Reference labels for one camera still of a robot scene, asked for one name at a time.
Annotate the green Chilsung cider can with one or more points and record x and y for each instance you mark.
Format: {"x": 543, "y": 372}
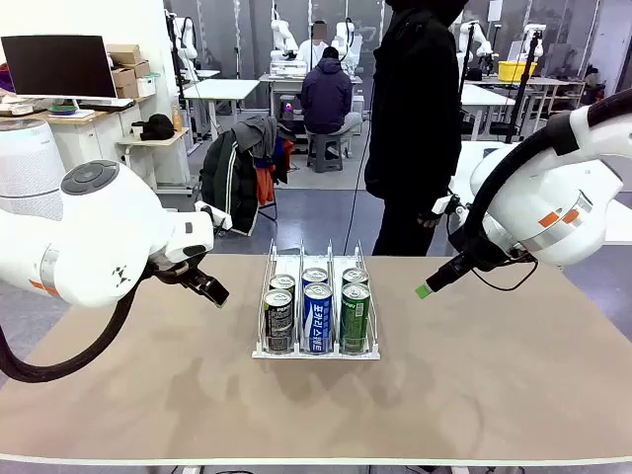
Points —
{"x": 355, "y": 275}
{"x": 354, "y": 321}

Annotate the orange drink bottle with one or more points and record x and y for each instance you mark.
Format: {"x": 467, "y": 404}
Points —
{"x": 177, "y": 118}

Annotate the white rolling side table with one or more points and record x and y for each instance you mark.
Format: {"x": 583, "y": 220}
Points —
{"x": 148, "y": 140}

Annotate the gray hanging garment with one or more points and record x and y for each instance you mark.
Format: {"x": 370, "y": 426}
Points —
{"x": 257, "y": 133}

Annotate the white cabinet desk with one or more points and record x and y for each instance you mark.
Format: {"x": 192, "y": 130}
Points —
{"x": 99, "y": 143}

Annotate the white air purifier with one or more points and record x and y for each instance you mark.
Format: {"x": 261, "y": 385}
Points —
{"x": 24, "y": 163}

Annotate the seated person white shirt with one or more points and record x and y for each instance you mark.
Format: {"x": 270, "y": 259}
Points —
{"x": 312, "y": 49}

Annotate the black Pepsi beverage can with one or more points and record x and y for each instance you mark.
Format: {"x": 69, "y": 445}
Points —
{"x": 282, "y": 282}
{"x": 277, "y": 321}

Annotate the seated person navy jacket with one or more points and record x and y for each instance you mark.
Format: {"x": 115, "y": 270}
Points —
{"x": 326, "y": 94}

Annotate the orange hanging garment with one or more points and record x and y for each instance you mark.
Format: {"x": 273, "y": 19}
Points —
{"x": 264, "y": 185}

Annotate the black white-striped jacket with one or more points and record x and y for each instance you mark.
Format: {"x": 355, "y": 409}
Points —
{"x": 227, "y": 182}

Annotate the wooden background desk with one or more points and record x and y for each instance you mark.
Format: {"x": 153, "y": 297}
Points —
{"x": 553, "y": 81}

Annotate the person's left hand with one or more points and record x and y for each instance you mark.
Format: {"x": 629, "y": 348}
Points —
{"x": 428, "y": 219}

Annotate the brown cardboard box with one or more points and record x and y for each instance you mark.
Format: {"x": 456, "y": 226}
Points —
{"x": 129, "y": 74}
{"x": 123, "y": 53}

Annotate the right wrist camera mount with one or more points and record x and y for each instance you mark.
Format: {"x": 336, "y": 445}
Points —
{"x": 444, "y": 205}

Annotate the green bowl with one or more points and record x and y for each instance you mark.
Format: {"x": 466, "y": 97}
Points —
{"x": 63, "y": 108}

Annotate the person's left forearm black sleeve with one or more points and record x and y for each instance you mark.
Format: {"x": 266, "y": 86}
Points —
{"x": 437, "y": 195}

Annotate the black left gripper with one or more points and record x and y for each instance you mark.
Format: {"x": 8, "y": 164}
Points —
{"x": 178, "y": 275}

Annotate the black computer monitor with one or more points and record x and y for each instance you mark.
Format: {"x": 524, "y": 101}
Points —
{"x": 59, "y": 66}

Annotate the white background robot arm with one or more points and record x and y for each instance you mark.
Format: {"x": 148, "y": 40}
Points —
{"x": 281, "y": 37}
{"x": 348, "y": 39}
{"x": 469, "y": 44}
{"x": 185, "y": 39}
{"x": 535, "y": 39}

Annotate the person in black jacket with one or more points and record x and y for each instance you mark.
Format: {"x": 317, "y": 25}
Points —
{"x": 415, "y": 123}

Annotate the blue Pocari Sweat can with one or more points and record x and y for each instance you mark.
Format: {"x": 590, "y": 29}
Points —
{"x": 315, "y": 275}
{"x": 317, "y": 321}

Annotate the red fire extinguisher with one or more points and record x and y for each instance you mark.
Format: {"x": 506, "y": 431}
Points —
{"x": 597, "y": 94}

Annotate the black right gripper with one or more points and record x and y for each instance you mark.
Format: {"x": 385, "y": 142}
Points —
{"x": 481, "y": 259}

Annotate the black tripod stand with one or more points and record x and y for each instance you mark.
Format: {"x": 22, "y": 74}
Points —
{"x": 523, "y": 89}

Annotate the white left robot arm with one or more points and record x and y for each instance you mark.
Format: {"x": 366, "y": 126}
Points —
{"x": 99, "y": 232}

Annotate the black keyboard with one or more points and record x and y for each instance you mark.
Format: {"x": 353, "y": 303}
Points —
{"x": 106, "y": 104}

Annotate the gray plastic stool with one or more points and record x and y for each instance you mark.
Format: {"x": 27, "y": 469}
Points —
{"x": 326, "y": 150}

